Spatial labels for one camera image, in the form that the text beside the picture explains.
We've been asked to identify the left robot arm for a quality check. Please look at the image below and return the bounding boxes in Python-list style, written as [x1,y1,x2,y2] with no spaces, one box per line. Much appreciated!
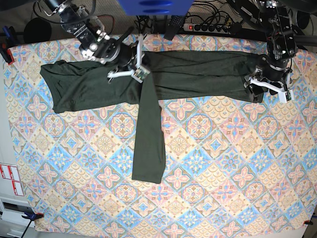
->
[228,0,317,103]

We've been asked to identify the blue clamp lower left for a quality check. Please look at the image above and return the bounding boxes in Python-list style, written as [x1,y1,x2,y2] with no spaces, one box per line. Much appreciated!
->
[21,212,44,238]

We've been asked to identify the dark green long-sleeve shirt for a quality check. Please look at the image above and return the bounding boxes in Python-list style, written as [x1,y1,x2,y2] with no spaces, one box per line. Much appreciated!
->
[40,51,259,184]

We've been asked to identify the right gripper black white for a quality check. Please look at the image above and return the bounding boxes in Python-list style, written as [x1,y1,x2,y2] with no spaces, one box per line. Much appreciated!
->
[106,26,150,83]

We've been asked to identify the blue clamp upper left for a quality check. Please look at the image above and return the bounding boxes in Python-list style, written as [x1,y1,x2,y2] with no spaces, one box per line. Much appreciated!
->
[0,26,15,65]

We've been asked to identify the blue clamp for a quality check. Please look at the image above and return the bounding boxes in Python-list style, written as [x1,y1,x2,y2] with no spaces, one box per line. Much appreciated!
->
[21,212,44,238]
[0,26,15,65]

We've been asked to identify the white power strip red switch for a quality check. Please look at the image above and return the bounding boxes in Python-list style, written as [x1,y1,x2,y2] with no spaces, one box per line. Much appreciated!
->
[183,23,229,34]

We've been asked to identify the black round stand base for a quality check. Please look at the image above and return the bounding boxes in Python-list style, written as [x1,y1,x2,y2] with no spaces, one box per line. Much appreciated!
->
[23,17,52,44]

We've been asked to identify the red white labels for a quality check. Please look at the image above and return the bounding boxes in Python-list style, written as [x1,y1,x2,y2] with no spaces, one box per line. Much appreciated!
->
[0,164,24,196]

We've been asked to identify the black remote control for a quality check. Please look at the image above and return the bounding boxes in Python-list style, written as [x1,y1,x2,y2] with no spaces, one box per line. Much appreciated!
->
[163,15,185,41]

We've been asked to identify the red clamp lower right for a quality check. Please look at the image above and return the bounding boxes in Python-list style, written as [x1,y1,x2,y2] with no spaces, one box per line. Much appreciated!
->
[304,220,314,225]

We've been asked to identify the patterned pastel tablecloth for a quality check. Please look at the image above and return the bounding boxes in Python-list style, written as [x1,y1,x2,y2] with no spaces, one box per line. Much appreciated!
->
[0,40,317,238]

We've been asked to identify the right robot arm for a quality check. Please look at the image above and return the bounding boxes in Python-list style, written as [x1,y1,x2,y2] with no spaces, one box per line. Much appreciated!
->
[33,0,150,83]

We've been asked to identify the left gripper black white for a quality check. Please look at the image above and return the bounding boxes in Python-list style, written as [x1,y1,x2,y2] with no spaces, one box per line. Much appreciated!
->
[244,59,294,103]

